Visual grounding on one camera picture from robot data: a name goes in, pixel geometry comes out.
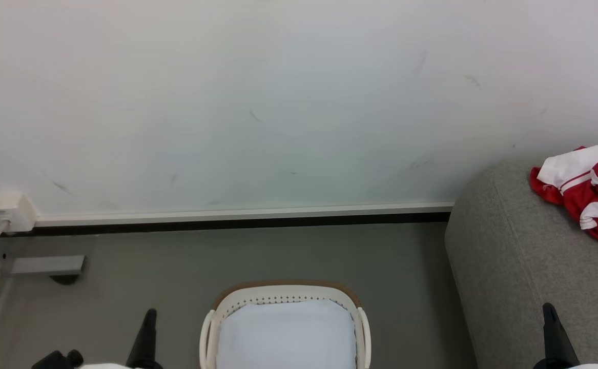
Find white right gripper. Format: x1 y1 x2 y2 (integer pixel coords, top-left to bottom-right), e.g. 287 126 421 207
534 303 598 369

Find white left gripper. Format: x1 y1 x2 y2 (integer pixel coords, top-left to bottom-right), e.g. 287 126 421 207
80 308 163 369

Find white laundry basket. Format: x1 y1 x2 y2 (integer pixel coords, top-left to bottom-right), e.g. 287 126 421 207
200 280 372 369

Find grey fabric sofa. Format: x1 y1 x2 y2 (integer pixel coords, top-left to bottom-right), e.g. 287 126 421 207
445 156 598 369

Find grey metal partition foot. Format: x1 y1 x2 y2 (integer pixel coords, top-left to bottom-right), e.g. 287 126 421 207
2 255 85 285

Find white cloth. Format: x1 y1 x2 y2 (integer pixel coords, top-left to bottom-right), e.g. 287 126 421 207
217 300 357 369

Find white wall socket box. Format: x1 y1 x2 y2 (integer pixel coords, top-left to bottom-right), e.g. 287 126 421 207
0 192 37 233

